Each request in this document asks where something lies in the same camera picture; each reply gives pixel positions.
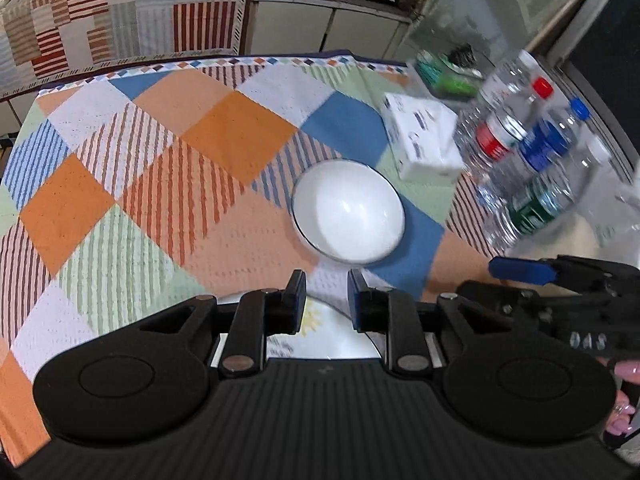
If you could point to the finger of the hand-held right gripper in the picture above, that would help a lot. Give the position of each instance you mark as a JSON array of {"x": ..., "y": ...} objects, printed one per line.
[
  {"x": 520, "y": 269},
  {"x": 492, "y": 294}
]

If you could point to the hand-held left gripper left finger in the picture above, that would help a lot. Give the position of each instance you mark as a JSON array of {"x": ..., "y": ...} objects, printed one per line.
[{"x": 299, "y": 302}]

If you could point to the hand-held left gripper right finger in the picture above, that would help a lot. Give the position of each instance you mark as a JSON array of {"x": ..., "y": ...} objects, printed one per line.
[{"x": 356, "y": 302}]

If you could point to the white plate with sun print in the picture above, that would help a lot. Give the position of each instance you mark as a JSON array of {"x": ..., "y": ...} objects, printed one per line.
[{"x": 325, "y": 332}]

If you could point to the white bowl with dark rim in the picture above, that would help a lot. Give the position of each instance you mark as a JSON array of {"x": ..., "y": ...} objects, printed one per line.
[{"x": 347, "y": 212}]

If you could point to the person's right hand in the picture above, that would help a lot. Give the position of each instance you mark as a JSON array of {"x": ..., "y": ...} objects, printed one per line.
[{"x": 622, "y": 420}]

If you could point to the green label water bottle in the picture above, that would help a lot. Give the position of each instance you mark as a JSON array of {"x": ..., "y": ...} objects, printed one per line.
[{"x": 540, "y": 205}]

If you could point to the blue cap water bottle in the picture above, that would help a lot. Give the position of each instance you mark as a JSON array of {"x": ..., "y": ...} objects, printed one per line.
[{"x": 542, "y": 145}]

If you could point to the red cap water bottle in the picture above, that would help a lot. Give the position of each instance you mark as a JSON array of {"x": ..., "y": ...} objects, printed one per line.
[{"x": 500, "y": 130}]

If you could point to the white tissue pack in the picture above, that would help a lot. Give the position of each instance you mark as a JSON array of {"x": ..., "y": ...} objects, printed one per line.
[{"x": 425, "y": 135}]

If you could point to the checked patchwork tablecloth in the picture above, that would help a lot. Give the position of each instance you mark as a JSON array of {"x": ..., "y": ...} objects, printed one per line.
[{"x": 150, "y": 185}]

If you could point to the clear white cap water bottle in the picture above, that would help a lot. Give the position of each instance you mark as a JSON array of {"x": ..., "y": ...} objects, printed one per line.
[{"x": 510, "y": 77}]

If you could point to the green plastic basket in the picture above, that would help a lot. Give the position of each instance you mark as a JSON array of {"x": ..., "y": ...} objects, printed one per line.
[{"x": 447, "y": 77}]

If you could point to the leaning metal sheet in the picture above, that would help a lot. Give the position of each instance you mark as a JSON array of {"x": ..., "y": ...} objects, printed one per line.
[{"x": 500, "y": 15}]

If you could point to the white stove cabinet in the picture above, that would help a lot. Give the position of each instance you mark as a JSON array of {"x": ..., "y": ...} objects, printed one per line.
[{"x": 320, "y": 30}]

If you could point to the striped patchwork counter cloth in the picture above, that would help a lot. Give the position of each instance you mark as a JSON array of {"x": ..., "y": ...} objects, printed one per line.
[{"x": 100, "y": 25}]

